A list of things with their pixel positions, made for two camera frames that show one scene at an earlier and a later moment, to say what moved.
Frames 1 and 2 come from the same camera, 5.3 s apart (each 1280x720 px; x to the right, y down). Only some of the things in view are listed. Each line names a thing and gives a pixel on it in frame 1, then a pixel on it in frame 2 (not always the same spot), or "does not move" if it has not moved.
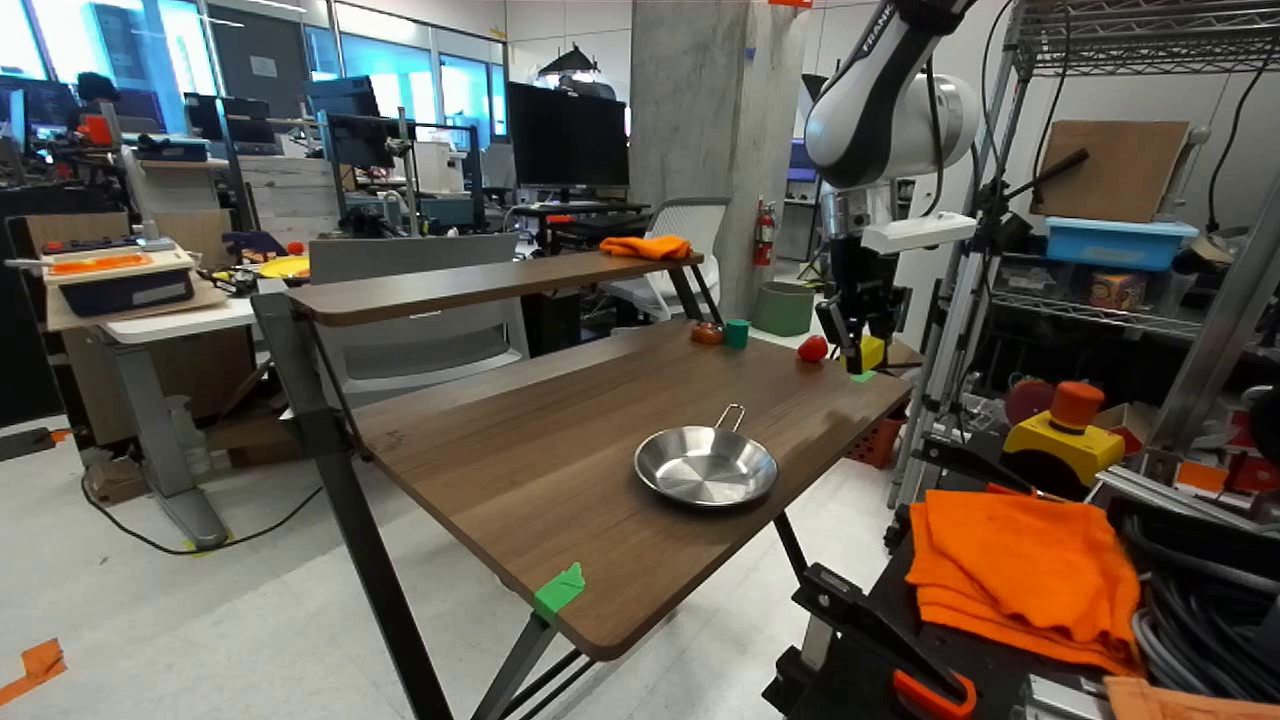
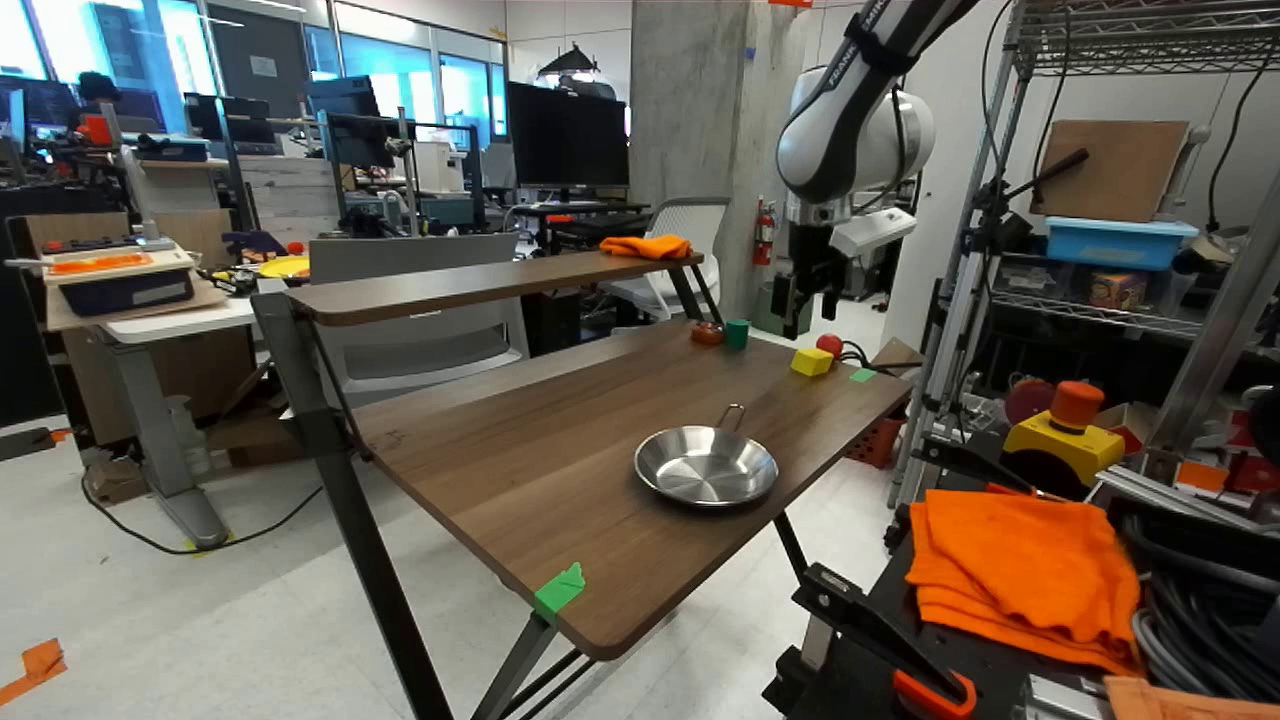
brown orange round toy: [705, 335] does not move
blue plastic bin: [1114, 240] does not move
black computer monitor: [567, 139] does not move
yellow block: [873, 353] to [808, 361]
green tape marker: [562, 589] does not move
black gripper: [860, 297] to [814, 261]
